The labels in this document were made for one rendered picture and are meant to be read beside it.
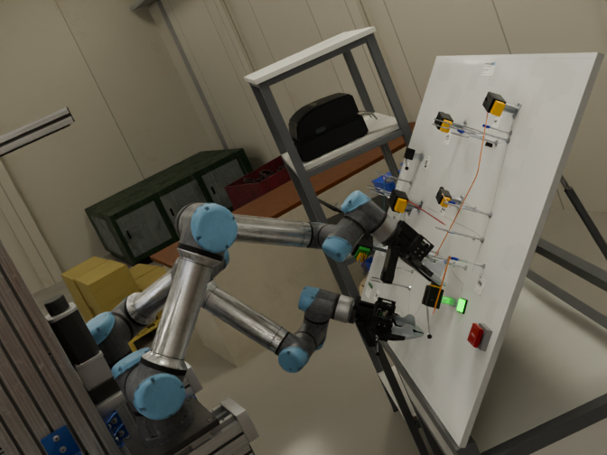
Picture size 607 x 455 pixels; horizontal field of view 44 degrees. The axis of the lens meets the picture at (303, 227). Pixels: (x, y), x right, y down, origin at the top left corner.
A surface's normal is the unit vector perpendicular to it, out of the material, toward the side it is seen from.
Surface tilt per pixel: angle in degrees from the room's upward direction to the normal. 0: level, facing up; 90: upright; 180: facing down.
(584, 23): 90
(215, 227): 85
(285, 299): 90
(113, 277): 90
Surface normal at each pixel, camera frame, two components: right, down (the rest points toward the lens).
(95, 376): 0.44, 0.07
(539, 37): -0.81, 0.47
